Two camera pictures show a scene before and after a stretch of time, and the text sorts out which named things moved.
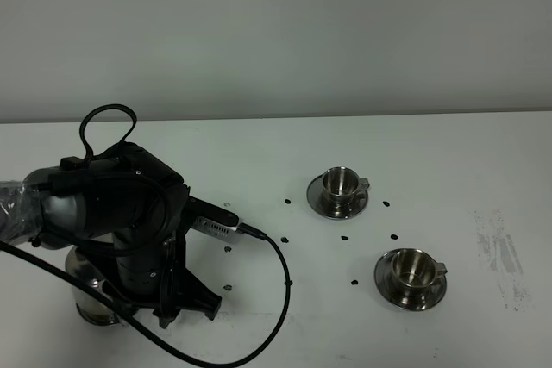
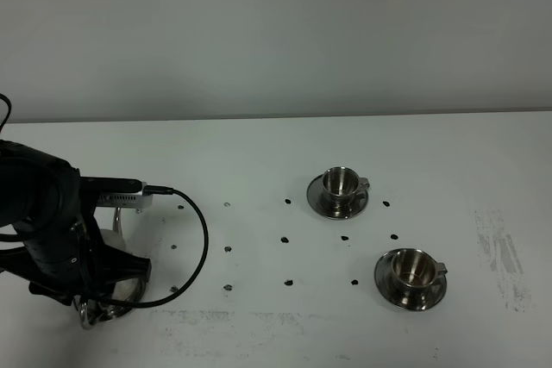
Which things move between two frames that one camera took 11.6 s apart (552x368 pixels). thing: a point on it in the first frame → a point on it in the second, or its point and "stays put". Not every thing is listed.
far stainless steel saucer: x=316 y=200 stays put
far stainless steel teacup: x=341 y=184 stays put
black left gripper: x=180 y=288 → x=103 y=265
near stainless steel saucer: x=390 y=288 stays put
